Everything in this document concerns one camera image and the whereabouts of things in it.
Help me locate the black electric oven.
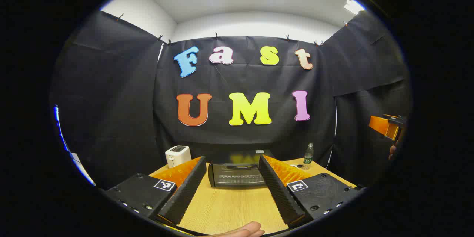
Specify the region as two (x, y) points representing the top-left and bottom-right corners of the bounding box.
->
(208, 150), (276, 188)

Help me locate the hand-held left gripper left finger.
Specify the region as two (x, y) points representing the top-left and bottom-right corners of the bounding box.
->
(104, 156), (207, 226)

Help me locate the clear plastic water bottle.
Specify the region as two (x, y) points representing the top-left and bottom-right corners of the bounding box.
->
(303, 143), (314, 165)

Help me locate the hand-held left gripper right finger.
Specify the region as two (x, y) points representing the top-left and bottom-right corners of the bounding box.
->
(258, 154), (361, 229)

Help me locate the white toaster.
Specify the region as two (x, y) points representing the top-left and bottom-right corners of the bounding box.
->
(165, 145), (192, 169)

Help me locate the small ceiling light panel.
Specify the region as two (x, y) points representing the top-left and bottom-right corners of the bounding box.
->
(344, 0), (365, 15)

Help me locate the black backdrop cloth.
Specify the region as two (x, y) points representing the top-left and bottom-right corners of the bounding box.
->
(50, 9), (411, 189)

